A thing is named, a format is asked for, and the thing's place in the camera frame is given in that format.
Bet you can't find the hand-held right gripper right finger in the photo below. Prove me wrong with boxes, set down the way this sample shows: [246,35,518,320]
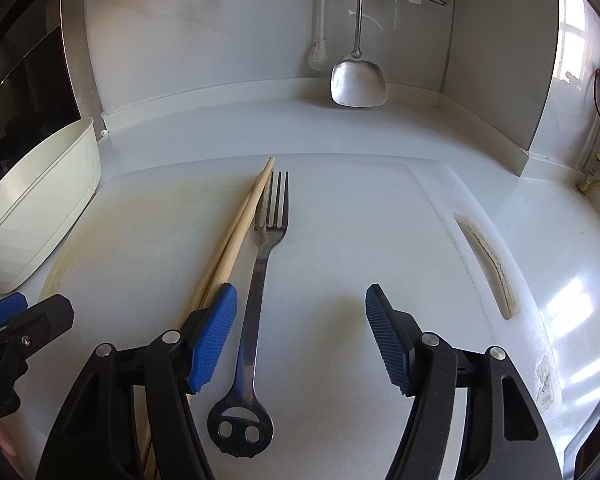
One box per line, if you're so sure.
[365,283,563,480]

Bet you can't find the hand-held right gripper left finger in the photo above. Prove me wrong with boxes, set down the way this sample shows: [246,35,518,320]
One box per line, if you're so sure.
[36,282,239,480]

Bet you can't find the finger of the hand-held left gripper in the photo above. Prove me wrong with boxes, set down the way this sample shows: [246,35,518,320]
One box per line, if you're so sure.
[0,294,75,366]
[0,292,30,336]

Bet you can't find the cream white bowl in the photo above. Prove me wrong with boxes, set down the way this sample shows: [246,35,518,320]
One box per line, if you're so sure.
[0,117,102,295]

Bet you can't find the wooden chopstick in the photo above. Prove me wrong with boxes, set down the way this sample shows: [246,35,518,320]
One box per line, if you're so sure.
[139,156,275,480]
[145,157,277,480]

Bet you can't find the metal fork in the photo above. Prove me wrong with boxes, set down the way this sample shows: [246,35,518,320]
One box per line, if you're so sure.
[207,171,290,458]

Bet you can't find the person's left hand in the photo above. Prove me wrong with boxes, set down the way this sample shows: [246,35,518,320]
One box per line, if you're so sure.
[0,421,19,461]

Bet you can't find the worn white sticker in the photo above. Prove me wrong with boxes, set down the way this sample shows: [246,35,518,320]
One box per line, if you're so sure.
[535,355,561,411]

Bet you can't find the black glossy appliance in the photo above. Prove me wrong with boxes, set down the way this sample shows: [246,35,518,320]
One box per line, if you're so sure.
[0,0,76,171]

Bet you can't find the metal spatula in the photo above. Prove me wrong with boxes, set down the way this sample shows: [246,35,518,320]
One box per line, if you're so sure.
[330,0,388,109]

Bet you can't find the white bottle brush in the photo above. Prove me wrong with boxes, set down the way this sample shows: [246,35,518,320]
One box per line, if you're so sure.
[307,0,329,72]

